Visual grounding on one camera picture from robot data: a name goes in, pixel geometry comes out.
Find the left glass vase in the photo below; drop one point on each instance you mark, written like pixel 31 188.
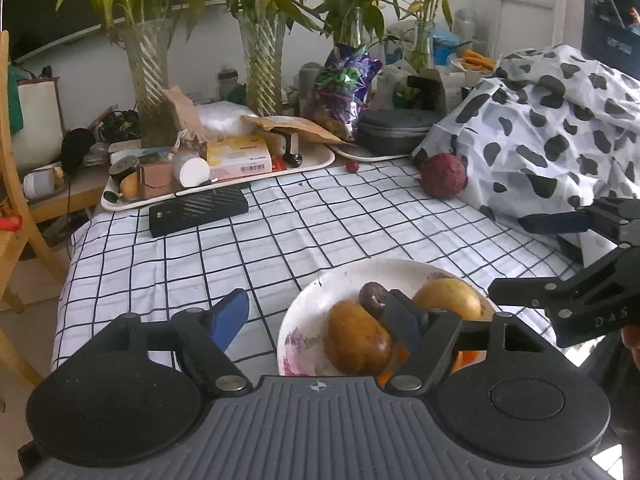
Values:
pixel 146 45

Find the brown spotted mango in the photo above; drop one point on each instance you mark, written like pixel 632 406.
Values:
pixel 355 342

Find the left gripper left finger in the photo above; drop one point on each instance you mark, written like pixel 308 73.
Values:
pixel 204 336

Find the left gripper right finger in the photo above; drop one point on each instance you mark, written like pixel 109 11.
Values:
pixel 415 328

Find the crumpled brown paper bag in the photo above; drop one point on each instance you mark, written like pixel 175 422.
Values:
pixel 191 133

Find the brown leather pouch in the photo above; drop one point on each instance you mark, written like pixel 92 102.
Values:
pixel 156 179

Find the white round bottle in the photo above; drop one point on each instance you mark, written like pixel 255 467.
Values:
pixel 190 170

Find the glass vase with stems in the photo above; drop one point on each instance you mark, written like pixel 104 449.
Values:
pixel 262 41

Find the large orange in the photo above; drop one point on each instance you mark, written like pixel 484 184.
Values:
pixel 429 364

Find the dark purple fruit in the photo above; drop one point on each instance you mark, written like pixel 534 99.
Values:
pixel 372 297

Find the purple snack bag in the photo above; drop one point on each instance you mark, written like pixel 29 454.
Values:
pixel 340 91

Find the yellow white box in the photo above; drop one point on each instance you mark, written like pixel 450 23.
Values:
pixel 234 158

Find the grey zip case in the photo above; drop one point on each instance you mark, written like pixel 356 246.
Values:
pixel 394 132

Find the large yellow mango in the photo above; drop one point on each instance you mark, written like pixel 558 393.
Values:
pixel 449 294

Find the floral white plate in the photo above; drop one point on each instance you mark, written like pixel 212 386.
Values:
pixel 300 345

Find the checked tablecloth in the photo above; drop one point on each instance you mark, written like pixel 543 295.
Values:
pixel 295 228

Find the cow print cloth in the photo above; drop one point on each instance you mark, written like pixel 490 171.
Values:
pixel 547 132

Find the small red fruit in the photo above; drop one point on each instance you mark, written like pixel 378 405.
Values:
pixel 352 166

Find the red dragon fruit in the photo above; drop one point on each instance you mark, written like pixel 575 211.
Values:
pixel 443 176

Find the wooden chair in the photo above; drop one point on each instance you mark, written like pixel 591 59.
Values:
pixel 18 228

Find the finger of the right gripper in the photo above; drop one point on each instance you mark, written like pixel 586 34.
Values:
pixel 577 221

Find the brown padded envelope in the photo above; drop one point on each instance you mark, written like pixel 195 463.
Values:
pixel 308 130

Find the white plastic bag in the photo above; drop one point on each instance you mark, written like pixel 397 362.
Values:
pixel 224 119

